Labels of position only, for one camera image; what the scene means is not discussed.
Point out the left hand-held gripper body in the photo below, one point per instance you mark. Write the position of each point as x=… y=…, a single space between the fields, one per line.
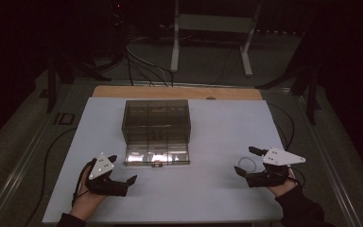
x=107 y=186

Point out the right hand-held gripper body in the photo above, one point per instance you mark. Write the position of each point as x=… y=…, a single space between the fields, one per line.
x=271 y=176

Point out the smoky clear drawer box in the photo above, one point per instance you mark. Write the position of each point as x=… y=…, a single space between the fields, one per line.
x=156 y=118

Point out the person's right hand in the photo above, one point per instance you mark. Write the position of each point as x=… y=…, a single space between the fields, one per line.
x=282 y=189

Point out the person's left hand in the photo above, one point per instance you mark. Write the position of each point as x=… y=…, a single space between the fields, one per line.
x=85 y=201

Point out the white table mat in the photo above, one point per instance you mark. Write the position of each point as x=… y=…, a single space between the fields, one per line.
x=186 y=189

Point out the black tripod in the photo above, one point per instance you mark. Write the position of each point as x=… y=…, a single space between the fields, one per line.
x=310 y=88
x=52 y=88

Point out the wooden table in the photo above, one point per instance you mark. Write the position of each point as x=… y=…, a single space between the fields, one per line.
x=170 y=92

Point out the white metal stand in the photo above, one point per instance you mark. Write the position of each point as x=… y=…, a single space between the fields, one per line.
x=176 y=47

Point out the aluminium floor rail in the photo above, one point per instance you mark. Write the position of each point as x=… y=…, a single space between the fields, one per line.
x=22 y=170
x=331 y=167

